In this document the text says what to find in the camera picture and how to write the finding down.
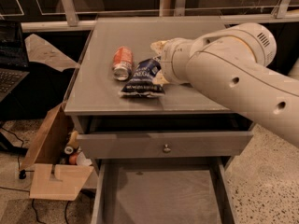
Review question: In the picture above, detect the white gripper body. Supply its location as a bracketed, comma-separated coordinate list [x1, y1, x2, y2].
[161, 38, 194, 84]

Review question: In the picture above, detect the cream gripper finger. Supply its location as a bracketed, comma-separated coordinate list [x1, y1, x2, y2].
[152, 71, 169, 86]
[150, 40, 168, 55]

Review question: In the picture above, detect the blue chip bag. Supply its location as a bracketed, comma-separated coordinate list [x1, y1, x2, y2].
[120, 56, 164, 98]

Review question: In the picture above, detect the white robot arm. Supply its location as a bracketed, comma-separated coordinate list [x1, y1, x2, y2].
[150, 23, 299, 147]

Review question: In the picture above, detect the grey top drawer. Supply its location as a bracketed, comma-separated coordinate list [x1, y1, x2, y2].
[78, 113, 252, 159]

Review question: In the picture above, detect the grey drawer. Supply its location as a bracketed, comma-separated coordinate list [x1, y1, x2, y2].
[92, 157, 237, 224]
[78, 113, 252, 159]

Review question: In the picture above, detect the round metal drawer knob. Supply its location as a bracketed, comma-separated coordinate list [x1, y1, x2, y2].
[163, 144, 171, 153]

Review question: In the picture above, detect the grey drawer cabinet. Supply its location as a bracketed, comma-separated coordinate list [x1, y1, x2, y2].
[63, 15, 261, 224]

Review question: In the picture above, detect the grey middle drawer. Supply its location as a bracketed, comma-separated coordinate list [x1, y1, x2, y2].
[92, 157, 237, 224]

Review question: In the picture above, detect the orange soda can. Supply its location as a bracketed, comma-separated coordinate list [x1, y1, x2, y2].
[112, 46, 133, 81]

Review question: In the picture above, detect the bottle in cardboard box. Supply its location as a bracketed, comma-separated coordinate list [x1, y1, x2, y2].
[64, 131, 78, 155]

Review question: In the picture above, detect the orange item in box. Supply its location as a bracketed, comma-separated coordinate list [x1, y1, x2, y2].
[68, 153, 78, 165]

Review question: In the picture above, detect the black laptop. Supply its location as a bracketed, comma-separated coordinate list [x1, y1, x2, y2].
[0, 20, 30, 102]

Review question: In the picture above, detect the brown cardboard box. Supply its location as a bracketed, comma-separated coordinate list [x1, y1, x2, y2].
[20, 105, 93, 201]

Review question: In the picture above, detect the metal railing frame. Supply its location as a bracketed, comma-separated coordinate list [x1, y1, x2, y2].
[0, 0, 299, 34]

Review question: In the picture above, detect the black cable on floor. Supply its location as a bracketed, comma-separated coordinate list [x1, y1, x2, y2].
[0, 126, 73, 224]

